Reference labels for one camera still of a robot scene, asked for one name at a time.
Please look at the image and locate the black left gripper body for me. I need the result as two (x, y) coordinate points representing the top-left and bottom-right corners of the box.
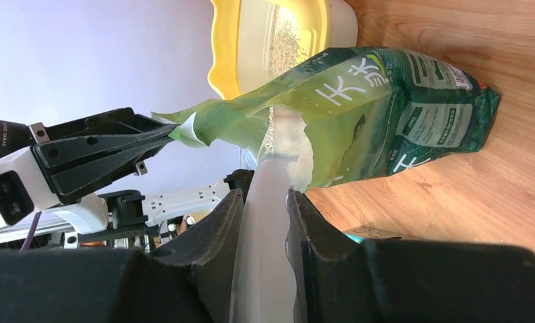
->
(28, 107), (163, 143)

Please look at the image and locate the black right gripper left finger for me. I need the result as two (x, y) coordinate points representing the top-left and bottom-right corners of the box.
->
(0, 189), (244, 322)

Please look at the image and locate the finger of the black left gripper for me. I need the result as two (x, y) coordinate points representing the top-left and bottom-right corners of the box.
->
(50, 138), (172, 204)
(32, 124), (177, 169)

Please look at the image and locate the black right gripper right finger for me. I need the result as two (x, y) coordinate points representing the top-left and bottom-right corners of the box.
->
(286, 190), (535, 322)

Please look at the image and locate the clear plastic litter scoop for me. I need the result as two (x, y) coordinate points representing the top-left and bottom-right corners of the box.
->
(228, 105), (306, 322)

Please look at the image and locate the green cat litter bag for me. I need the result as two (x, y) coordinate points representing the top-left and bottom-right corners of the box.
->
(157, 46), (501, 192)

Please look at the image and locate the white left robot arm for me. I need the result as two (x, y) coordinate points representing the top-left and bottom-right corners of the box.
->
(0, 108), (254, 250)

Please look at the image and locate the yellow litter box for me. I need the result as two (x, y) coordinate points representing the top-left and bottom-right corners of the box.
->
(208, 1), (358, 100)

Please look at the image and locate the teal spirit level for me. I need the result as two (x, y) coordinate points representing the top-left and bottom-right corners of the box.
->
(343, 226), (412, 244)

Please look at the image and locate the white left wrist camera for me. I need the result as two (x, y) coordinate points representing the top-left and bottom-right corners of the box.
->
(0, 147), (61, 229)

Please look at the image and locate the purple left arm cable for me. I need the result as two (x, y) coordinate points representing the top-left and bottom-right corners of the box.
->
(18, 211), (43, 253)

